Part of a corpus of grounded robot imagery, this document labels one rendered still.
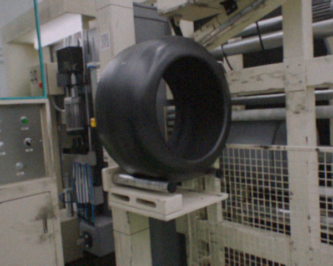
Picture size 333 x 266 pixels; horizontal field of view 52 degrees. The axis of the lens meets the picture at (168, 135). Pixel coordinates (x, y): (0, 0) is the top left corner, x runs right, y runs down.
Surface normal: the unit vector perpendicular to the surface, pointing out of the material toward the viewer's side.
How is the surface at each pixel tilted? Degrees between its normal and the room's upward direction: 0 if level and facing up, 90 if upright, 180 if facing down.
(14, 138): 90
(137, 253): 90
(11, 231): 90
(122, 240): 90
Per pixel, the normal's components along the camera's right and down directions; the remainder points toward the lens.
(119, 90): -0.71, -0.18
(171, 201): 0.69, 0.00
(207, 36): -0.72, 0.10
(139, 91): -0.06, -0.13
